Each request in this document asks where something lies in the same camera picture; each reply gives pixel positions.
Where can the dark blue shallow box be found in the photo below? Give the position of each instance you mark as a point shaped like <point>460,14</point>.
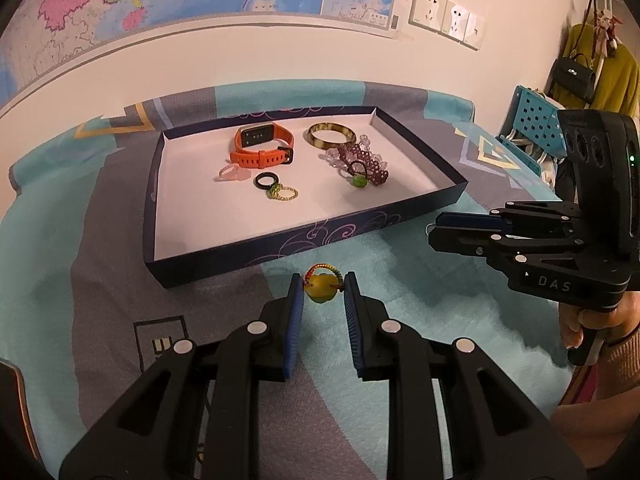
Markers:
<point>200,220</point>

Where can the person's right forearm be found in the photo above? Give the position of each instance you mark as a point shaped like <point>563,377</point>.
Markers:
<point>622,365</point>

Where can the blue perforated plastic panel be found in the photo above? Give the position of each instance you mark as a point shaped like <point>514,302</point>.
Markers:
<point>535,115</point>

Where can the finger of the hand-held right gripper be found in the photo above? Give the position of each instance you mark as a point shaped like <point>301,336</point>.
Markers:
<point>470,219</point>
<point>465,241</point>

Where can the white wall socket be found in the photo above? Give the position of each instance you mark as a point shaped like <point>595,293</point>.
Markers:
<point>474,31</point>
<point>425,7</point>
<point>452,19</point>

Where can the wall map poster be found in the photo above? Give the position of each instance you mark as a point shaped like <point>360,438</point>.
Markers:
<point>125,0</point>

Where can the person's right hand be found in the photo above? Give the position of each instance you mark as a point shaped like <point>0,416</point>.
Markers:
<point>572,330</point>

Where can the person's leg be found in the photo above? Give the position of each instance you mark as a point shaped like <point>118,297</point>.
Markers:
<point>590,430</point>

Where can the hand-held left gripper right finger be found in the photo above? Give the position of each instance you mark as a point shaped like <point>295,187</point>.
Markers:
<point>351,310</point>

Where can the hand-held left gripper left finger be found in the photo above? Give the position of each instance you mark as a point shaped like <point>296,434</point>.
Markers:
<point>297,310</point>

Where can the orange smart band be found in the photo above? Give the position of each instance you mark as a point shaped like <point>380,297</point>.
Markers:
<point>260,160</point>

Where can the black handbag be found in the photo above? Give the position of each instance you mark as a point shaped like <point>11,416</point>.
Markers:
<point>572,77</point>

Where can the hanging doll charm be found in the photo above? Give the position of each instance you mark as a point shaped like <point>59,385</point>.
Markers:
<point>607,30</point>

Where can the tortoiseshell bangle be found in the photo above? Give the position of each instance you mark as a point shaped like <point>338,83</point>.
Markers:
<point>315,141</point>

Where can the yellow-green coat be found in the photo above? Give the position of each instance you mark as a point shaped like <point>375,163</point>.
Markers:
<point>620,80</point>

